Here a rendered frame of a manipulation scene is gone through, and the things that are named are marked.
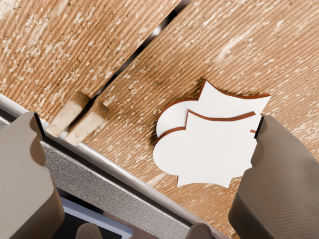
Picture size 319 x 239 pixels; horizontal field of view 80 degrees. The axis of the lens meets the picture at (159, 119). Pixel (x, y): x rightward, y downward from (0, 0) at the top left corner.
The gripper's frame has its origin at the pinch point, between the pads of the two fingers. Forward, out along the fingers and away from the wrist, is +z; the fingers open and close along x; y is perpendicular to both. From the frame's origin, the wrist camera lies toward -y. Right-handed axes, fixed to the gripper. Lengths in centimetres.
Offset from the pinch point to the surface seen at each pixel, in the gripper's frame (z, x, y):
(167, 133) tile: 7.1, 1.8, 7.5
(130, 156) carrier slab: 9.6, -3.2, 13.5
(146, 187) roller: 11.6, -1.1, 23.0
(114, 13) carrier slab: 9.2, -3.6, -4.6
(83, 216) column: 17.0, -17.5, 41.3
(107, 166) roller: 11.4, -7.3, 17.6
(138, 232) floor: 108, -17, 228
